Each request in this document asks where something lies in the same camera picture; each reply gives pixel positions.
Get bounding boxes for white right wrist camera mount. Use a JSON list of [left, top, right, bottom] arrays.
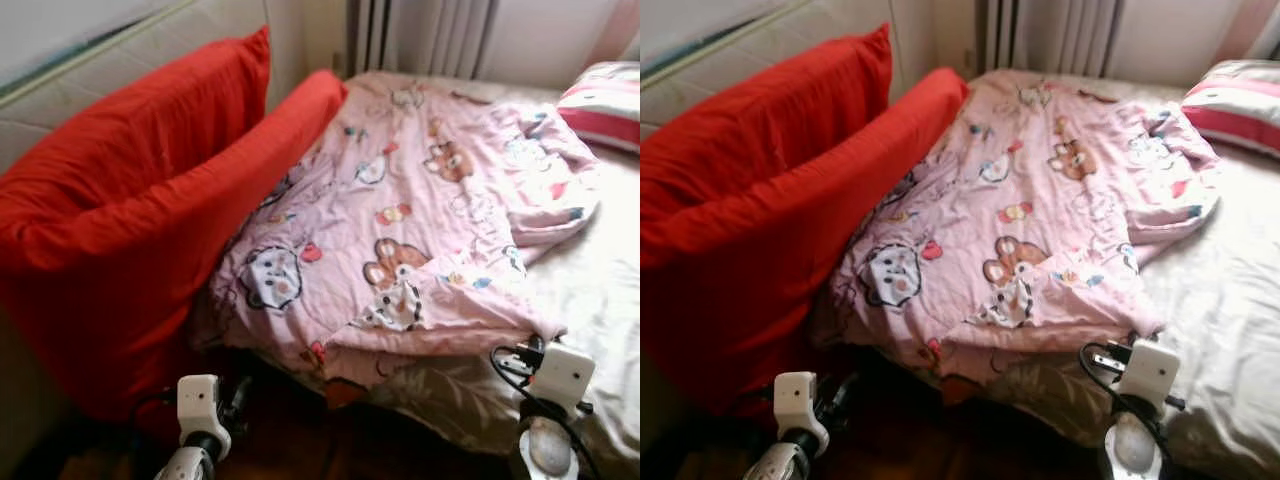
[[1115, 338, 1181, 406], [527, 343, 596, 411]]

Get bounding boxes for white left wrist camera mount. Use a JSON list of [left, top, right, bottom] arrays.
[[773, 372, 829, 456], [177, 375, 221, 433]]

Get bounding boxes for square red cushion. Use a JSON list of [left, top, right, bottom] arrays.
[[0, 25, 273, 271], [640, 22, 894, 271]]

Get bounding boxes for white quilted mattress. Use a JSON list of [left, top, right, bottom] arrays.
[[0, 0, 346, 171], [640, 0, 976, 141]]

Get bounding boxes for pink cartoon print quilt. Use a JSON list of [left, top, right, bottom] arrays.
[[815, 68, 1221, 386], [195, 70, 603, 386]]

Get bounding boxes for grey pleated curtain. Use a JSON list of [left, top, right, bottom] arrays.
[[345, 0, 501, 81], [975, 0, 1126, 76]]

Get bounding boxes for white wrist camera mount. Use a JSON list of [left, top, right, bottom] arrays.
[[773, 372, 829, 456], [527, 343, 596, 411], [177, 375, 221, 433], [1115, 338, 1181, 406]]

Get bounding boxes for beige floral bed sheet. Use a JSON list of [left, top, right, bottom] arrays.
[[965, 68, 1280, 480], [345, 70, 641, 480]]

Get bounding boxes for long red cushion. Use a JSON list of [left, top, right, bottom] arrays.
[[640, 65, 969, 416], [0, 68, 349, 421]]

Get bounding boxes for pink sheer curtain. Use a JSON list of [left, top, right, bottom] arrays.
[[1215, 0, 1280, 61], [585, 0, 641, 66]]

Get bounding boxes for red white blue bolster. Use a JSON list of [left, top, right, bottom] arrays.
[[557, 62, 641, 153], [1180, 60, 1280, 159]]

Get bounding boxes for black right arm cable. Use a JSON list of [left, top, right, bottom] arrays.
[[1078, 342, 1186, 480], [490, 345, 601, 480]]

